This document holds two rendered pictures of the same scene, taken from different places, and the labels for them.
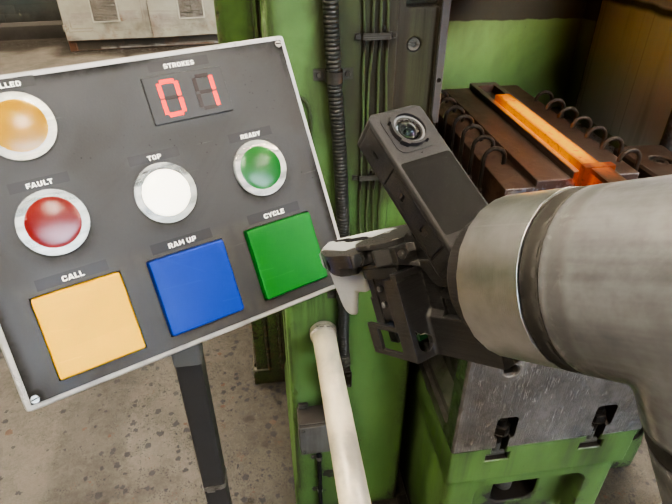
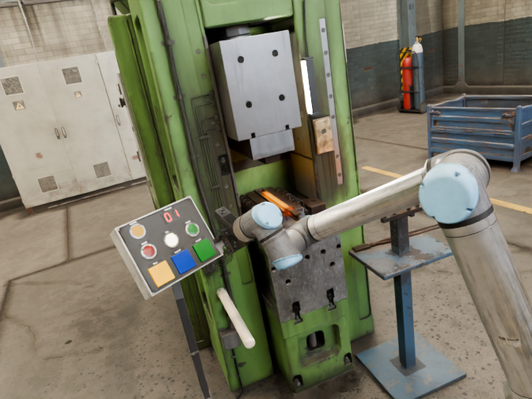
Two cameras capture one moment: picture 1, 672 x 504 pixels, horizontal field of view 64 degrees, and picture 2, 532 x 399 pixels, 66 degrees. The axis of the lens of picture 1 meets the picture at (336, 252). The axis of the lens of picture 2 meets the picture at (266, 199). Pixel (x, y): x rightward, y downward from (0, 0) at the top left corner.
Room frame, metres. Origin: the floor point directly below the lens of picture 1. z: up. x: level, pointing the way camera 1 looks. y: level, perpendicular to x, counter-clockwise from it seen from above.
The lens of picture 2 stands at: (-1.03, 0.02, 1.70)
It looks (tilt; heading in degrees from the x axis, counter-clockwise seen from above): 20 degrees down; 351
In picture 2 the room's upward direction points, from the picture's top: 10 degrees counter-clockwise
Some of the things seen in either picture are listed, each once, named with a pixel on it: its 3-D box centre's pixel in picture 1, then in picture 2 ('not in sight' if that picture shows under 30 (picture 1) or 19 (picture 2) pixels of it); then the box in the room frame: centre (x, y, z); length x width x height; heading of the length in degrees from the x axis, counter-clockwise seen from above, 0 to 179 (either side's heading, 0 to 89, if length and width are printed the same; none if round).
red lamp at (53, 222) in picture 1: (53, 222); (149, 251); (0.40, 0.25, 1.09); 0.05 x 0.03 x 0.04; 98
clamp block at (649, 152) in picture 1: (653, 178); (313, 207); (0.77, -0.50, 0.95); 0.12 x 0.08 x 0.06; 8
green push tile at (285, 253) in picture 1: (285, 254); (203, 250); (0.47, 0.05, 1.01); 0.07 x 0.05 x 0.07; 123
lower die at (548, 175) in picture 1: (509, 142); (268, 207); (0.90, -0.31, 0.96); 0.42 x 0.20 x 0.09; 8
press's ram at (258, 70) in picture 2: not in sight; (256, 84); (0.90, -0.35, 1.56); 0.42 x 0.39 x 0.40; 8
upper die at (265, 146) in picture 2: not in sight; (256, 138); (0.90, -0.31, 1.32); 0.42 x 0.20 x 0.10; 8
